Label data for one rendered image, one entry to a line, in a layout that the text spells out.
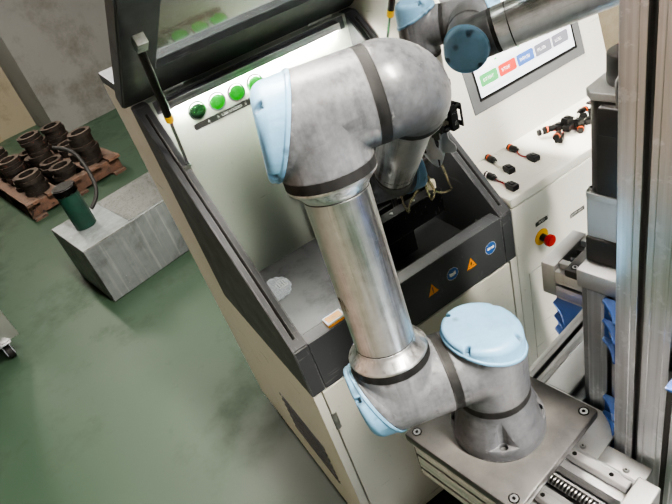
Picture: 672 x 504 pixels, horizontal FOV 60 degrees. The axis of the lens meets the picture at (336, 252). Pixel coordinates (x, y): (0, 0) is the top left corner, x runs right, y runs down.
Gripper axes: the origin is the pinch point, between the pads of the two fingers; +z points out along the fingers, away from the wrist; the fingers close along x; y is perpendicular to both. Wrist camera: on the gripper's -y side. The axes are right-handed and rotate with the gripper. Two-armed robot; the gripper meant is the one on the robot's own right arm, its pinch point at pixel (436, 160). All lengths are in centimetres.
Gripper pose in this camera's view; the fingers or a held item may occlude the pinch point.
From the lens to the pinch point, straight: 134.7
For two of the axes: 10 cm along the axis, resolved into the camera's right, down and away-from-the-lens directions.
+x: 8.1, -5.0, 3.1
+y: 5.2, 3.8, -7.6
